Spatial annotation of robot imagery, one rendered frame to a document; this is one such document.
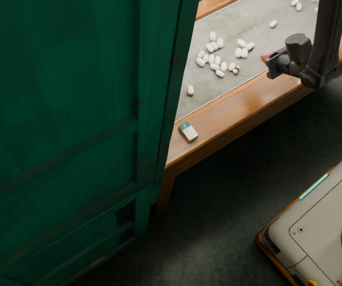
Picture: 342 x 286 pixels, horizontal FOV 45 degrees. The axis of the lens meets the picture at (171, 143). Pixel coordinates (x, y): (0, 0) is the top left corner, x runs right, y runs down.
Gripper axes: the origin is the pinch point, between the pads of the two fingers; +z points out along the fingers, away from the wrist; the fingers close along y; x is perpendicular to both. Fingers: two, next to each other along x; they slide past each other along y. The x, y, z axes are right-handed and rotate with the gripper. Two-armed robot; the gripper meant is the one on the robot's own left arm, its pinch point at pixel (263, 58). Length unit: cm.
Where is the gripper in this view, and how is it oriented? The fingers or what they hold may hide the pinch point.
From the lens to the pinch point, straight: 139.6
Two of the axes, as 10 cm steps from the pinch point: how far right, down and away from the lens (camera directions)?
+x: 3.0, 8.0, 5.1
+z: -4.8, -3.4, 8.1
